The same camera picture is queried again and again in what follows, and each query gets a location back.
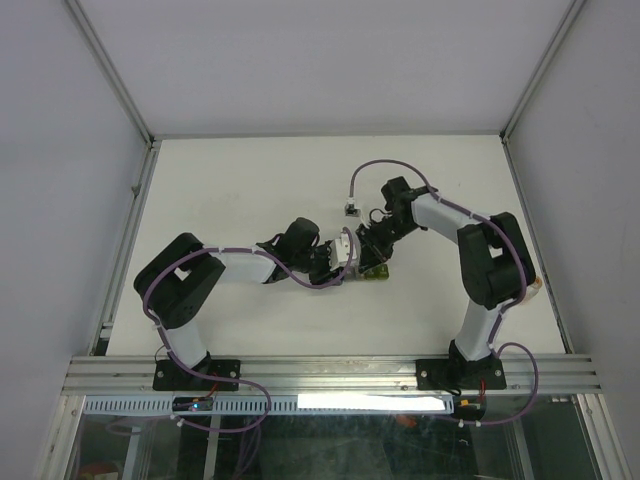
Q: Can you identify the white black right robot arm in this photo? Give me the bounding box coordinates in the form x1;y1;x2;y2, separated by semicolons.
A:
356;177;536;394

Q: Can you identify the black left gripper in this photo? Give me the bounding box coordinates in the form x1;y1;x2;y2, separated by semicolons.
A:
293;241;344;288

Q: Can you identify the aluminium frame post left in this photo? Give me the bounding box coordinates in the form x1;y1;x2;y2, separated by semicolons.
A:
62;0;162;151

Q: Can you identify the aluminium mounting rail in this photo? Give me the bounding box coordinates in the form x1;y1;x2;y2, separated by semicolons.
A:
62;349;602;397

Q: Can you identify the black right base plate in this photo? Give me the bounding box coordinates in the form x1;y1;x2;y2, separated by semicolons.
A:
415;356;507;392

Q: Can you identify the aluminium frame post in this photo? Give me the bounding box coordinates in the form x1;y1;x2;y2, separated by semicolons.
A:
62;0;162;151
499;0;588;144

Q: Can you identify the aluminium frame post right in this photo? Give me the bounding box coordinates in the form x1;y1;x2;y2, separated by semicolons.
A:
499;0;588;144

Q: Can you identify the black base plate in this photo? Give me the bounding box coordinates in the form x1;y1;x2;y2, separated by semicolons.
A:
151;357;242;392
415;356;507;392

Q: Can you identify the grey slotted cable duct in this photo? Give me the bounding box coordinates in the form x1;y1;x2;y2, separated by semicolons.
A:
84;393;454;417

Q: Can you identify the clear glass pill bottle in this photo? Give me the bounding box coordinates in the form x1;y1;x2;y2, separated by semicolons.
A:
521;276;543;304

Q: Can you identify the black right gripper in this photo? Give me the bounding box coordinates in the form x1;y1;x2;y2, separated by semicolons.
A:
355;215;418;274

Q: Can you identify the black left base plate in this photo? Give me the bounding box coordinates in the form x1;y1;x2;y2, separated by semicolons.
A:
151;357;242;392

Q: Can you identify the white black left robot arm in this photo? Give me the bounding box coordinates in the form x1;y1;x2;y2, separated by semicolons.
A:
134;217;357;391

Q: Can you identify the weekly pill organizer strip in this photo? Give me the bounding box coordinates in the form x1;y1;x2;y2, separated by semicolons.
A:
345;264;390;281

